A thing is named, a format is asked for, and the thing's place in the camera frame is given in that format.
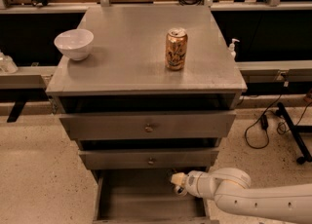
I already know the grey wooden drawer cabinet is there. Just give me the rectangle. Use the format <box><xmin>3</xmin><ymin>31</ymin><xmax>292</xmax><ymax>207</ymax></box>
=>
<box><xmin>45</xmin><ymin>4</ymin><xmax>248</xmax><ymax>224</ymax></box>

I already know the white pump bottle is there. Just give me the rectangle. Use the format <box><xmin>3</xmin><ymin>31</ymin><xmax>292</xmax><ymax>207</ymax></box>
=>
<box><xmin>228</xmin><ymin>38</ymin><xmax>240</xmax><ymax>59</ymax></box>

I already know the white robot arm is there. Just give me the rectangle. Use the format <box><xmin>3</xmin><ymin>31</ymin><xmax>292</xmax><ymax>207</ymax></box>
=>
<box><xmin>171</xmin><ymin>168</ymin><xmax>312</xmax><ymax>224</ymax></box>

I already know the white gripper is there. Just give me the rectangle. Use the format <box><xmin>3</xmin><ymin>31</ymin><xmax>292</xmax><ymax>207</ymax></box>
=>
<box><xmin>171</xmin><ymin>170</ymin><xmax>214</xmax><ymax>199</ymax></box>

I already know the grey top drawer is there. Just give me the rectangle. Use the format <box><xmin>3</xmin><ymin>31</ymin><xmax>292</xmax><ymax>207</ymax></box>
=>
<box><xmin>60</xmin><ymin>110</ymin><xmax>236</xmax><ymax>140</ymax></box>

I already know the grey middle drawer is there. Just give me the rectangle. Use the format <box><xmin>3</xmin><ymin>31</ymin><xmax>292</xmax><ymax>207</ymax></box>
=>
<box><xmin>79</xmin><ymin>148</ymin><xmax>218</xmax><ymax>170</ymax></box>

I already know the gold soda can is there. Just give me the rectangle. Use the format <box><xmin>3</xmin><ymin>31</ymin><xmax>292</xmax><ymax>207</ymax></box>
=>
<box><xmin>165</xmin><ymin>27</ymin><xmax>188</xmax><ymax>70</ymax></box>

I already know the grey open bottom drawer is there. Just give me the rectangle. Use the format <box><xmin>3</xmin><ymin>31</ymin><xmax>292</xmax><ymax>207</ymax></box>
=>
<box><xmin>93</xmin><ymin>168</ymin><xmax>219</xmax><ymax>224</ymax></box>

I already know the white ceramic bowl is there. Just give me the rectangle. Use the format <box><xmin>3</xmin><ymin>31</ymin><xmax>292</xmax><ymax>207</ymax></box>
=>
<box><xmin>54</xmin><ymin>29</ymin><xmax>94</xmax><ymax>60</ymax></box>

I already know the black stand leg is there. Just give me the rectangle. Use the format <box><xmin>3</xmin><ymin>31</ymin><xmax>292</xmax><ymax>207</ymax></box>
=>
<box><xmin>276</xmin><ymin>102</ymin><xmax>312</xmax><ymax>165</ymax></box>

